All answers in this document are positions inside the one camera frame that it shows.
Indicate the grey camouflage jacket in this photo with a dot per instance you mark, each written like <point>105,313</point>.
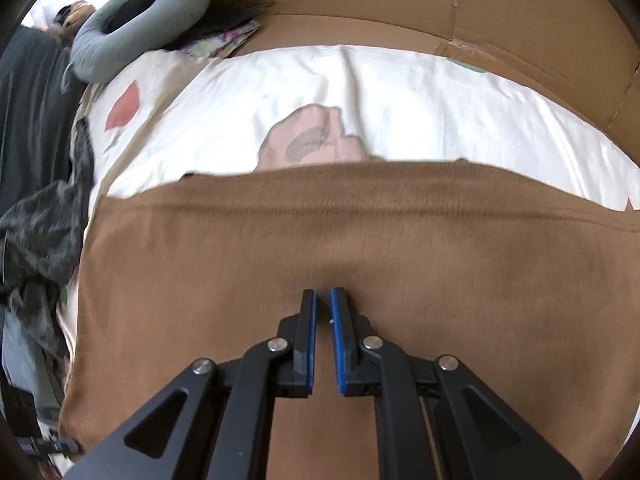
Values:
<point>41,242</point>

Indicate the dark green pillow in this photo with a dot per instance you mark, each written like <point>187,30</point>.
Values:
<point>36,114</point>

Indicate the cream bear print bedsheet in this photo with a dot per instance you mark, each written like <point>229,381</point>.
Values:
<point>167,116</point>

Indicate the brown graphic t-shirt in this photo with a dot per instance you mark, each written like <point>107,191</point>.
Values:
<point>535,289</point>

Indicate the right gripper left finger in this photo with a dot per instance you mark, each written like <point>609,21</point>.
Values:
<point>213,420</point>

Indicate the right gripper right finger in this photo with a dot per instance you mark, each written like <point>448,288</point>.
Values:
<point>435,419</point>

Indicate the small teddy bear toy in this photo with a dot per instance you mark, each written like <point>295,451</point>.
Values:
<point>70,18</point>

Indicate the grey neck pillow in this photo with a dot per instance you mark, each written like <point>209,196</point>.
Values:
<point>122,30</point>

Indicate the brown cardboard sheet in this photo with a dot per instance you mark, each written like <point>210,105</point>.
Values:
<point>580,53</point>

